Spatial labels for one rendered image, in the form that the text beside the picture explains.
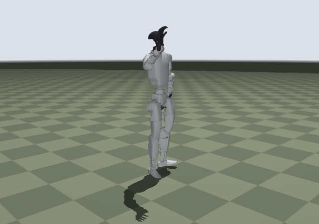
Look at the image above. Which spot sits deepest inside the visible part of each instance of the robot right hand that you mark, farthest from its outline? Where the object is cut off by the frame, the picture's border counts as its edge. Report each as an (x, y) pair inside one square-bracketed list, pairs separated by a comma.
[(160, 37)]

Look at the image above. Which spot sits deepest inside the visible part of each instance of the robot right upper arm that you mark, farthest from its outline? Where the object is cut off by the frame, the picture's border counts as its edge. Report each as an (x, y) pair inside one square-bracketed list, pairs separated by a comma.
[(147, 66)]

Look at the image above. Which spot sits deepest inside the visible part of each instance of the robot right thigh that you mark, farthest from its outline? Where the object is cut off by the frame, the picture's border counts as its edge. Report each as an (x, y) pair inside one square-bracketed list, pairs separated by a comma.
[(155, 119)]

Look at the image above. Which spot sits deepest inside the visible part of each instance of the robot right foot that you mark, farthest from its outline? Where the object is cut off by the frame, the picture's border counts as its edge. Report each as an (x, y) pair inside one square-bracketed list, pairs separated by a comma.
[(154, 173)]

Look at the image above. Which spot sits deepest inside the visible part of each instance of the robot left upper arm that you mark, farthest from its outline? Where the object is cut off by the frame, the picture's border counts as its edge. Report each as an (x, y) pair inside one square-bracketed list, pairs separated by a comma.
[(171, 75)]

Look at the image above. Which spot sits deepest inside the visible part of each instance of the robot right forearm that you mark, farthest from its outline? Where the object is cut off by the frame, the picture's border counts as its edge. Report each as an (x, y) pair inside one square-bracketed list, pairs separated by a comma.
[(154, 56)]

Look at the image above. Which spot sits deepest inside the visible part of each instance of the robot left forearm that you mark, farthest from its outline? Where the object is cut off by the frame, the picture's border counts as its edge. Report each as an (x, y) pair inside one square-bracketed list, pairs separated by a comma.
[(170, 87)]

